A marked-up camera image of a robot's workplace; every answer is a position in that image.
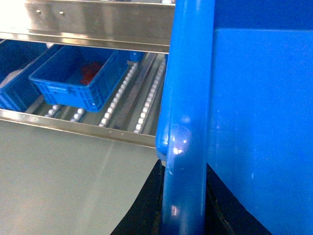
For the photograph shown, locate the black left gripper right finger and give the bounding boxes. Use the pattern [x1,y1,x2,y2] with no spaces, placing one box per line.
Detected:
[205,165,271,235]

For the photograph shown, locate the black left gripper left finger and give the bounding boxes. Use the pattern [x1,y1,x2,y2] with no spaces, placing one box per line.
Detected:
[111,160,164,235]

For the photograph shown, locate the large blue plastic crate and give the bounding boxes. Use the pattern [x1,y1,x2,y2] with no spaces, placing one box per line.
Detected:
[156,0,313,235]

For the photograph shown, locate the stainless steel shelf rack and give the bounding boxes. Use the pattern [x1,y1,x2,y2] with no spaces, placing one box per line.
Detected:
[0,0,177,149]

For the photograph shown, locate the white roller track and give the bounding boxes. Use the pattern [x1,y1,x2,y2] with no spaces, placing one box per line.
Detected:
[98,62,138,127]
[134,58,166,134]

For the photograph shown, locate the blue crate with red items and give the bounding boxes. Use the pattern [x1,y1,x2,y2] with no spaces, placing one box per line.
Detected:
[29,46,144,112]

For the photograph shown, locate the red items in crate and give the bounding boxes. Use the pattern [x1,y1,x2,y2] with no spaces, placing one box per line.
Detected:
[80,62,103,85]

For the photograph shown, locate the blue crate far left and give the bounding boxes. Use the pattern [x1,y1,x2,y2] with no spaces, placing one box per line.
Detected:
[0,40,62,112]

